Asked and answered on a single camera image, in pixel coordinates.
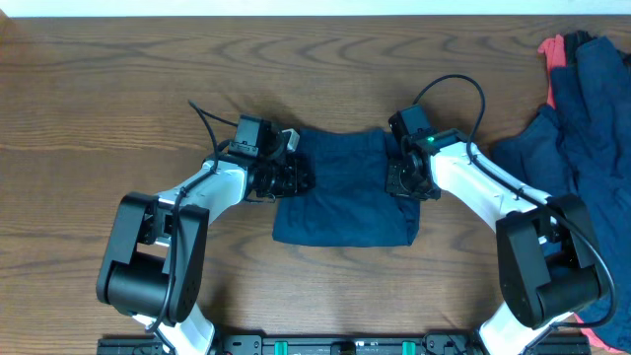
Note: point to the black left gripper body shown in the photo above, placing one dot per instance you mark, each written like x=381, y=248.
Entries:
x=279, y=180

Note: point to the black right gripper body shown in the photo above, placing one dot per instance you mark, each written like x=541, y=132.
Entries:
x=400, y=182

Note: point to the navy blue shorts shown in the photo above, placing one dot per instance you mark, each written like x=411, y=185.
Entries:
x=349, y=205

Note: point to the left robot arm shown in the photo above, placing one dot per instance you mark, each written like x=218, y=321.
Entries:
x=153, y=262

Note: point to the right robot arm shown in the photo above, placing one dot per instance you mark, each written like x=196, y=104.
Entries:
x=548, y=259

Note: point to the navy blue clothes pile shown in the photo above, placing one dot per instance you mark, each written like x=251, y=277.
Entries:
x=583, y=147

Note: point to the red garment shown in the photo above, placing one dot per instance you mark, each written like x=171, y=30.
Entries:
x=553, y=49

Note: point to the black garment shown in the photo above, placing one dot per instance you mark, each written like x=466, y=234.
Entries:
x=572, y=42

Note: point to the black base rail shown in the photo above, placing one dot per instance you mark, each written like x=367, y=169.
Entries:
x=345, y=345

